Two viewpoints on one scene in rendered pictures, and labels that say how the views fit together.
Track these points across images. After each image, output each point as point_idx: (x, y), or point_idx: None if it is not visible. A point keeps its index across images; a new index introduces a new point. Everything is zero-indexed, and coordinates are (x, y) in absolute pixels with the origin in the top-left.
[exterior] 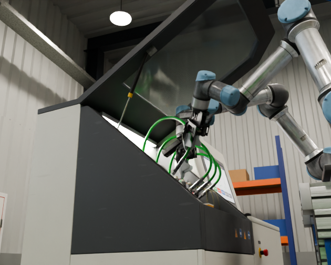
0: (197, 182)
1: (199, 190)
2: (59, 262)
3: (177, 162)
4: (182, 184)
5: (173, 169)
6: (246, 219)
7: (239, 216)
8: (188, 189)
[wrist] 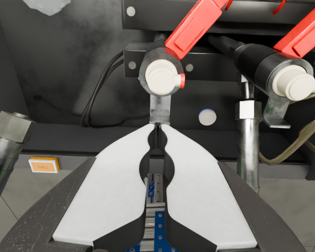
0: (237, 168)
1: None
2: None
3: (61, 189)
4: (256, 79)
5: None
6: (310, 177)
7: None
8: (238, 103)
